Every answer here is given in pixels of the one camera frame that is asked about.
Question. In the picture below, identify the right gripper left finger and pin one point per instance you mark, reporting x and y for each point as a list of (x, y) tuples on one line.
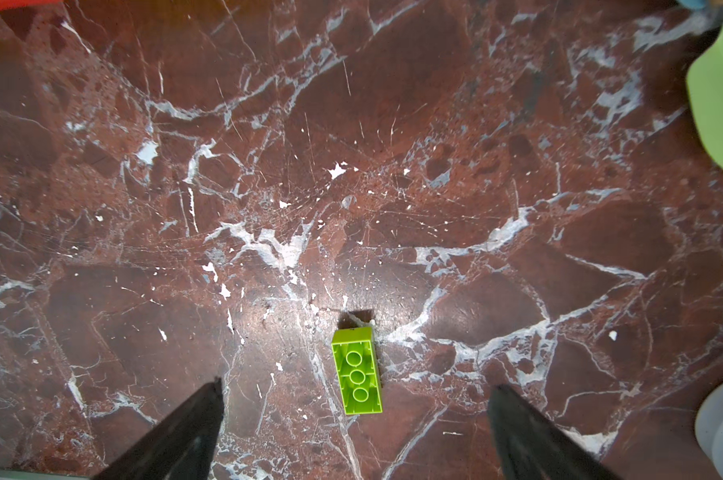
[(182, 446)]

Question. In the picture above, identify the green lego brick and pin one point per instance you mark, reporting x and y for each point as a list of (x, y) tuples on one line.
[(356, 364)]

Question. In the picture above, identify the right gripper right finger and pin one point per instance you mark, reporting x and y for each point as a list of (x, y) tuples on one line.
[(532, 447)]

